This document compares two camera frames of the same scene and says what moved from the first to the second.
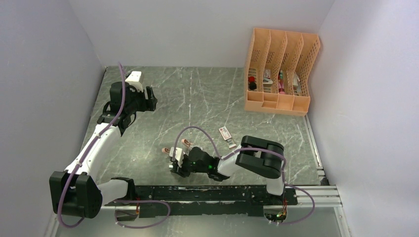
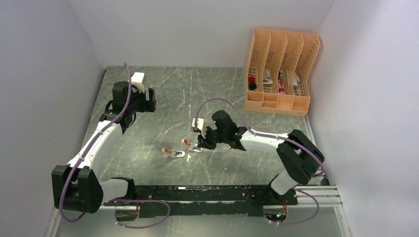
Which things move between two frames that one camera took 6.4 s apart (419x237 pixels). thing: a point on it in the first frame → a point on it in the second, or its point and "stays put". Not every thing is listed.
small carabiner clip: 187,142 stays put
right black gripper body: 188,168 → 213,137
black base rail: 165,201 stays put
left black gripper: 148,104 stays put
